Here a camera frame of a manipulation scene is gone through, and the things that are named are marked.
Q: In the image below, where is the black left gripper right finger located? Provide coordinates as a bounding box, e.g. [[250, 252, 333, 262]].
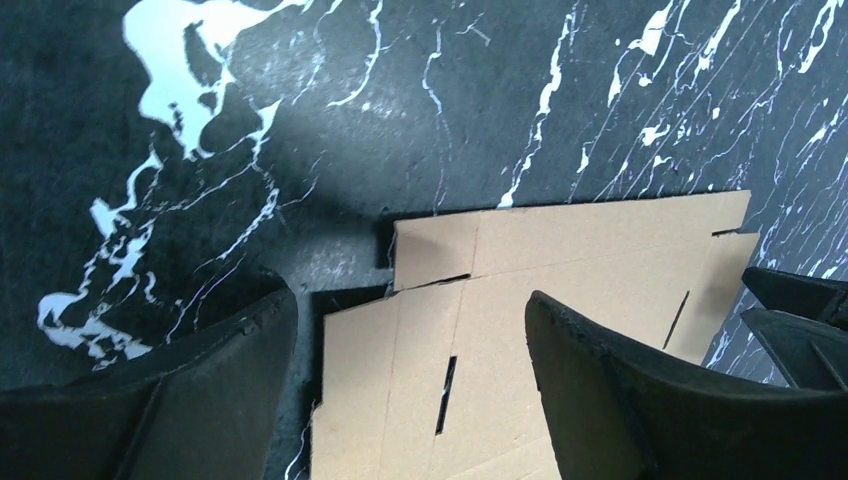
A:
[[525, 291, 847, 479]]

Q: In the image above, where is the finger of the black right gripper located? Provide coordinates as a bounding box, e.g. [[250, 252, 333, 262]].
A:
[[742, 267, 847, 325], [741, 308, 847, 391]]

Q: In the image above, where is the brown cardboard box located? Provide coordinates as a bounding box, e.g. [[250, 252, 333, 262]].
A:
[[309, 190, 761, 480]]

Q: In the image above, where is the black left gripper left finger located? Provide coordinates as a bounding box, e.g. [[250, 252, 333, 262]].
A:
[[1, 288, 298, 479]]

